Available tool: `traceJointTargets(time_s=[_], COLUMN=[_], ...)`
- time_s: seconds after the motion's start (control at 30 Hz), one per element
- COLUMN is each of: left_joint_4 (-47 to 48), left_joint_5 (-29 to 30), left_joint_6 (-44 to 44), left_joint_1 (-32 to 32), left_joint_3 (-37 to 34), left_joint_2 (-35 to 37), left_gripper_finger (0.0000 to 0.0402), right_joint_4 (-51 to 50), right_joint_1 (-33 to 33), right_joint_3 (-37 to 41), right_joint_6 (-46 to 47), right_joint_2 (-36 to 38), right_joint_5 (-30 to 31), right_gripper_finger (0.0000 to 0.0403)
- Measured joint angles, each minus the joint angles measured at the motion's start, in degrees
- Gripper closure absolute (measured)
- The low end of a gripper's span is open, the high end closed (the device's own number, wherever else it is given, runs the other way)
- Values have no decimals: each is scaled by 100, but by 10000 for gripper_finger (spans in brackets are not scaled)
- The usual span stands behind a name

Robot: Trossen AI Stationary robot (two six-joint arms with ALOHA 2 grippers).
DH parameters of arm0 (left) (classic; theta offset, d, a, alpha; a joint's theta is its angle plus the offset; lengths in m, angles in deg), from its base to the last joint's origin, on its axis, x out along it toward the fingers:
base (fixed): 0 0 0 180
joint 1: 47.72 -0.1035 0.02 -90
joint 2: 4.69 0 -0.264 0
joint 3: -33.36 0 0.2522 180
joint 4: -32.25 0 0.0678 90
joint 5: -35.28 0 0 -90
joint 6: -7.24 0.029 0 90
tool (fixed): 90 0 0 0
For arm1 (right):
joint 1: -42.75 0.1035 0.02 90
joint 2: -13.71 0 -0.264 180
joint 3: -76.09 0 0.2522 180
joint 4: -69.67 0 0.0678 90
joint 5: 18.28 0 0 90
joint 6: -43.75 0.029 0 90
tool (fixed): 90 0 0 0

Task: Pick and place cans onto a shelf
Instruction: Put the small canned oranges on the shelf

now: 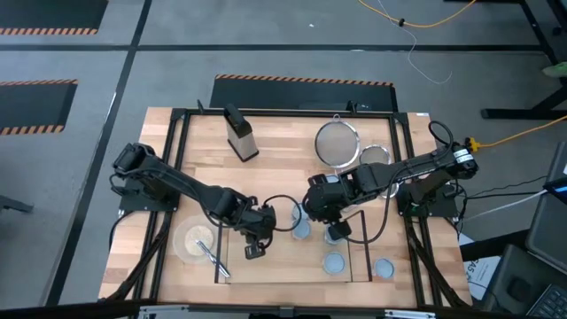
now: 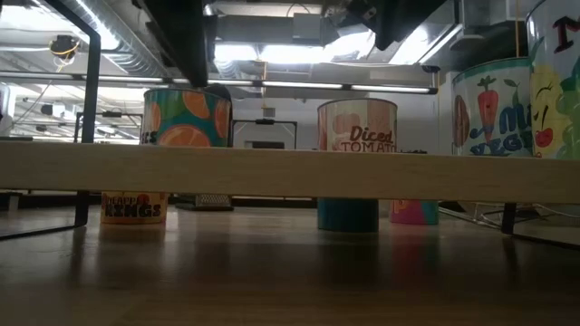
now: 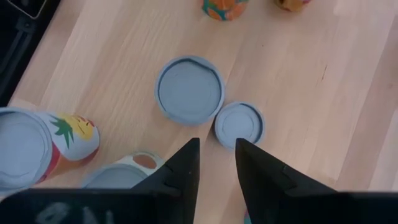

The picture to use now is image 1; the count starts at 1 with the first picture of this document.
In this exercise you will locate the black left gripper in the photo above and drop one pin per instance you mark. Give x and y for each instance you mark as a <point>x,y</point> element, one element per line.
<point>259,221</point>

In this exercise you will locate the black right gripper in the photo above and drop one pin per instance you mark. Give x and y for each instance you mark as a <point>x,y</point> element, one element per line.
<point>328,199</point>

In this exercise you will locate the mixed vegetables print can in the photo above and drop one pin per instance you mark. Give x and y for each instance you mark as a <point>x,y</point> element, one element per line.
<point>328,238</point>

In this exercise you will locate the grey lidded can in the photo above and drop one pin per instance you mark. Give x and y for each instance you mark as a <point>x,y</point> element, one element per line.
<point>334,262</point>
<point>384,269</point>

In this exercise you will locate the kidney beans print can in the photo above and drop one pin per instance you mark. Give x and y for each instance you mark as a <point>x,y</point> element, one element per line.
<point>302,230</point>

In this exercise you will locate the pink sided can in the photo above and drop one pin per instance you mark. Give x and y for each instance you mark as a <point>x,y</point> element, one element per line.
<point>332,178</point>

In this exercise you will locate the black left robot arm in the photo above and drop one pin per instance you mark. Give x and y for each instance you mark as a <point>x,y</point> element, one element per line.
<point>186,186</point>

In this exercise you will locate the metal tongs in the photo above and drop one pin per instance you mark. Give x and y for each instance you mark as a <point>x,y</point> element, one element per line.
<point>212,258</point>

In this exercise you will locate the heap of beige grains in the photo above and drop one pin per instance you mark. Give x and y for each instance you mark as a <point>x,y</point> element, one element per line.
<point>197,237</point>

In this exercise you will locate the clear glass bowl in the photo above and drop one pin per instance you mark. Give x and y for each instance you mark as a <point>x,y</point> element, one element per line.
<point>181,248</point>

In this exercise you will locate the medium metal mesh sieve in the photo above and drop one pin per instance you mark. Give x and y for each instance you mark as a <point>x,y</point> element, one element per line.
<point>374,155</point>

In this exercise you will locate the large metal mesh sieve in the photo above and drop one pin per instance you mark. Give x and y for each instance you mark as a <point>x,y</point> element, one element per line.
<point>336,144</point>

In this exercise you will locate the metal box grater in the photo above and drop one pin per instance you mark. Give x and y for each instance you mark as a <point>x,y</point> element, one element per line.
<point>241,142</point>

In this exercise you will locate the white paper sheet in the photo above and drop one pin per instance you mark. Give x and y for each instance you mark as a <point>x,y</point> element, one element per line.
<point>476,272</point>

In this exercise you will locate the black hazard striped floor mat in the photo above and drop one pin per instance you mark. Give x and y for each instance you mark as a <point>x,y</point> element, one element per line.
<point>31,106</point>
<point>301,95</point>
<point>48,13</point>

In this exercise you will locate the black floor beam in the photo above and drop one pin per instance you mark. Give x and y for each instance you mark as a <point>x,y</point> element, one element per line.
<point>491,248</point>

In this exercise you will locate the black case with keyboard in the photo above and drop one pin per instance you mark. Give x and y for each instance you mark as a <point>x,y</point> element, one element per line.
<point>514,283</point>

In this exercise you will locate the dark grey monitor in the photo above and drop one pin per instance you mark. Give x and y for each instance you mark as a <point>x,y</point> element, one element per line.
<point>549,235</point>

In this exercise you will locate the blue lit screen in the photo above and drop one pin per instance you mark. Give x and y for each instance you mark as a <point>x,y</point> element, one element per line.
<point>559,188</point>

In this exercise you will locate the grey furniture foot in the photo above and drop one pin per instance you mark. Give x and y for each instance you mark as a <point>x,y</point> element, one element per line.
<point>13,204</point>

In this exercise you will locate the person's foot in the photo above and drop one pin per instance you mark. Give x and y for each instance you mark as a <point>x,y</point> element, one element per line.
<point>557,70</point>

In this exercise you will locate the black and silver rail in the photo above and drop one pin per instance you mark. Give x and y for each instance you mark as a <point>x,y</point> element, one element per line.
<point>283,312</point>

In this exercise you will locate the black desk leg frame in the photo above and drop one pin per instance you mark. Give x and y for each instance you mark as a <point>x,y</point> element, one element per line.
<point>522,114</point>

